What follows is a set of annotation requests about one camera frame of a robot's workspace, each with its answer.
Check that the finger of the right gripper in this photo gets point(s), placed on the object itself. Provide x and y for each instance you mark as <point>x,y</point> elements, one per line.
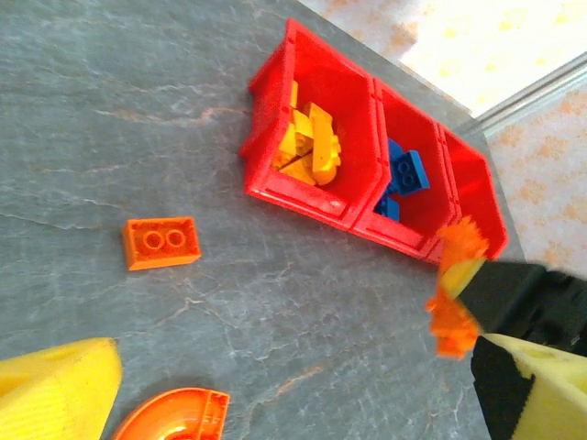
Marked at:
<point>495,293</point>

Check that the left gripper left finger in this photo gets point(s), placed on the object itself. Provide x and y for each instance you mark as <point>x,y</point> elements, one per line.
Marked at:
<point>55,389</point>

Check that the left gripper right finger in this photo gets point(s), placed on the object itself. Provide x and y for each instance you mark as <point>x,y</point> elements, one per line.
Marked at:
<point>541,394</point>

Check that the long orange lego piece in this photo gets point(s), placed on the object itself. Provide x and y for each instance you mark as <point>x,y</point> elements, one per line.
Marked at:
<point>458,321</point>

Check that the blue lego brick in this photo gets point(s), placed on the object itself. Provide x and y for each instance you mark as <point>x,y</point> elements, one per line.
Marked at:
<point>394,153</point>
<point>389,210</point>
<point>410,174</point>

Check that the yellow lego brick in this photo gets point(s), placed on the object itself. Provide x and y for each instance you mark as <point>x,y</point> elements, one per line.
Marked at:
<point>293,137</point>
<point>323,142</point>
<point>293,98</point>
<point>298,170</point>

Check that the red plastic bin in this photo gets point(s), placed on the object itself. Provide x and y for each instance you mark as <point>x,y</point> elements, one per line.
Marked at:
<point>339,101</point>
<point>472,183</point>
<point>426,137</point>

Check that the curved orange lego piece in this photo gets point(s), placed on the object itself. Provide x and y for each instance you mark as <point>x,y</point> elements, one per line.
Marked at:
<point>183,412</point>

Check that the orange lego brick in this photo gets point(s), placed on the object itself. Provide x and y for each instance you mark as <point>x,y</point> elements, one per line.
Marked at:
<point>160,243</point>

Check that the aluminium frame post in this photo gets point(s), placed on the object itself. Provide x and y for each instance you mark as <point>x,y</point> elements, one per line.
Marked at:
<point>532,96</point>

